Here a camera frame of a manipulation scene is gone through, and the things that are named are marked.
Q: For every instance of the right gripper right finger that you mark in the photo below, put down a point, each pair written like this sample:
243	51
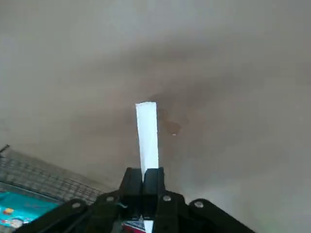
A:
154	182

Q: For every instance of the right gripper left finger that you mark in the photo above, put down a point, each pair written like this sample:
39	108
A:
131	182

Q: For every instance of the white paper tissue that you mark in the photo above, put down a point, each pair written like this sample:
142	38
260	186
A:
147	133

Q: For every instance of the red blue white cookie pack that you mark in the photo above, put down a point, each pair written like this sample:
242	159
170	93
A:
132	225

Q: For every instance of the teal snack pack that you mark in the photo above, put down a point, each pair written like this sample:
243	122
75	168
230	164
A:
24	208

